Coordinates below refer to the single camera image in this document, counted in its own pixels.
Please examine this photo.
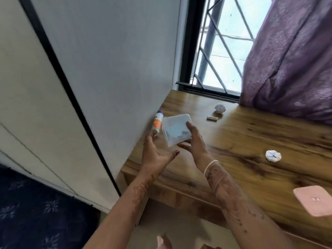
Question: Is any person's right hand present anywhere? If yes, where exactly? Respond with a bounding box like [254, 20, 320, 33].
[177, 121, 213, 172]

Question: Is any person's left hand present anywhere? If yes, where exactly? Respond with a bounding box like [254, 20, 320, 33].
[141, 128, 180, 177]

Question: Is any clear plastic container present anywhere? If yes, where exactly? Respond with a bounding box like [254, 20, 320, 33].
[161, 114, 193, 148]

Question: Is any person's left forearm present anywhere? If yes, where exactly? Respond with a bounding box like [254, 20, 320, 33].
[82, 172, 157, 249]

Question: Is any person's right forearm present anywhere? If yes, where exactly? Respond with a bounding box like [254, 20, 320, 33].
[203, 163, 295, 249]

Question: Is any white wrist bangle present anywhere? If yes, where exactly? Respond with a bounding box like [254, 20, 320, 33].
[203, 160, 219, 177]

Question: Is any white glue stick purple cap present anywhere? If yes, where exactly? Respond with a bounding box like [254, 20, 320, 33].
[153, 110, 164, 134]

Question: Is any person's left foot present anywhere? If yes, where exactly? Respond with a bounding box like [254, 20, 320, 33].
[156, 234, 173, 249]

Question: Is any large crumpled white paper ball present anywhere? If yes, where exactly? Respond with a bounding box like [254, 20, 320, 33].
[265, 150, 282, 163]

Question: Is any grey metal window grille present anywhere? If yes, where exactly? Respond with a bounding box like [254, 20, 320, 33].
[193, 0, 273, 93]

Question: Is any white cabinet with black trim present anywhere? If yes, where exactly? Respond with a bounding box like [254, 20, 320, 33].
[0, 0, 188, 214]

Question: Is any pink square lid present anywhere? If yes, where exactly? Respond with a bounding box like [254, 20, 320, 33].
[293, 185, 332, 218]

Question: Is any purple curtain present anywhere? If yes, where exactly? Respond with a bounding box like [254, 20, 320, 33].
[239, 0, 332, 125]

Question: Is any dark blue floral fabric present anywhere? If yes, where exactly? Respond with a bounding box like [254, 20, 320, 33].
[0, 163, 102, 249]

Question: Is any black window frame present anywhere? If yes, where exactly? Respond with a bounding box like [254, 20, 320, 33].
[176, 0, 242, 103]

